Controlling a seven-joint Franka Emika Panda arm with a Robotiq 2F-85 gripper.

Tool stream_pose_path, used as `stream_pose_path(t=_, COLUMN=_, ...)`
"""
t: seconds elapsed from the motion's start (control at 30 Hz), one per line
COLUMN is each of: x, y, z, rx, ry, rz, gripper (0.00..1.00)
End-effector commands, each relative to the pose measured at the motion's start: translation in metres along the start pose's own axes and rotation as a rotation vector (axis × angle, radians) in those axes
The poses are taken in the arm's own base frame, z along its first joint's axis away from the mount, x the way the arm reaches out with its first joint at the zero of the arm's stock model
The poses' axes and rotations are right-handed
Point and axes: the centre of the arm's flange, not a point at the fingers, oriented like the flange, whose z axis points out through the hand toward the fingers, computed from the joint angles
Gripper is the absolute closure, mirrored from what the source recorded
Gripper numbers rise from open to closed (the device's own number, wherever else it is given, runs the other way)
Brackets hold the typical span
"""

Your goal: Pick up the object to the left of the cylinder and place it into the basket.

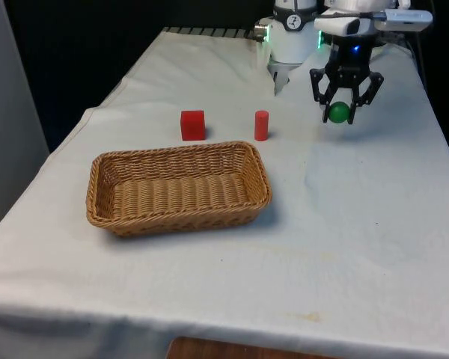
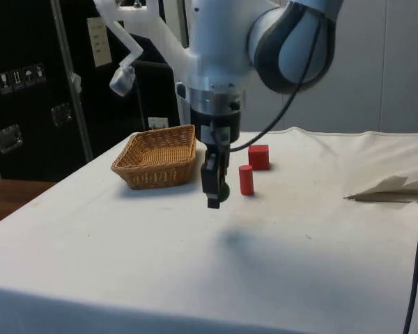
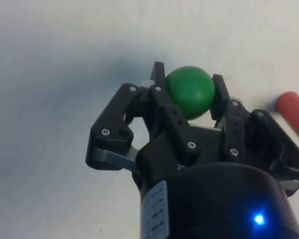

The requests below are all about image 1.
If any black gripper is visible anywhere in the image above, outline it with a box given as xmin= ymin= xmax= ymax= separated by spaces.
xmin=308 ymin=34 xmax=385 ymax=125

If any green ball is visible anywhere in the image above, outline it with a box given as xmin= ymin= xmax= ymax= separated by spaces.
xmin=329 ymin=101 xmax=349 ymax=123

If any red cylinder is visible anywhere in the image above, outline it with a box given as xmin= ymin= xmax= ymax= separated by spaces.
xmin=254 ymin=110 xmax=269 ymax=143

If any wicker basket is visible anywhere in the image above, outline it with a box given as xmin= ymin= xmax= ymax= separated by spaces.
xmin=85 ymin=140 xmax=273 ymax=238

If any red cube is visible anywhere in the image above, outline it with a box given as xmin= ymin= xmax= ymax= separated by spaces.
xmin=180 ymin=109 xmax=206 ymax=141

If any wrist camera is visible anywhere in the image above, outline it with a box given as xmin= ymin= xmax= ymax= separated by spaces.
xmin=373 ymin=9 xmax=434 ymax=32

